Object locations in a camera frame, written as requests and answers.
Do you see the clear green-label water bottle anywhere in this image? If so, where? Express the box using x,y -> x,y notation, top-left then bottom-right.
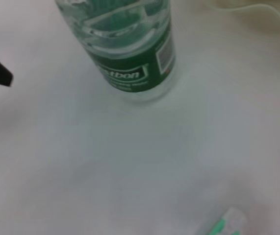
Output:
55,0 -> 177,102

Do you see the green utility knife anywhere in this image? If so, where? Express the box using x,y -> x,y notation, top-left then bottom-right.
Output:
207,207 -> 247,235

